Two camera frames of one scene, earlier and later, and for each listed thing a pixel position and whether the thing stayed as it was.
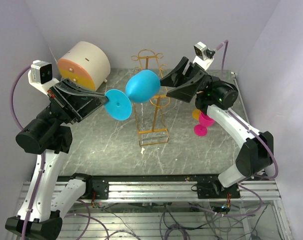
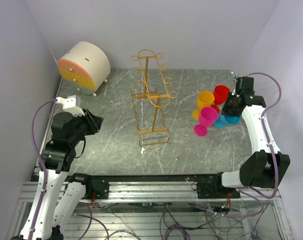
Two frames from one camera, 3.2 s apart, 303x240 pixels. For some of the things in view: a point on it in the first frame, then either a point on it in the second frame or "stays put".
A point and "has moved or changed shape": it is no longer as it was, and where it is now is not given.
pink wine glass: [205, 121] stays put
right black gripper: [185, 93] to [226, 111]
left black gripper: [75, 103] to [94, 122]
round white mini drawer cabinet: [85, 63] stays put
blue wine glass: [141, 87] has moved or changed shape
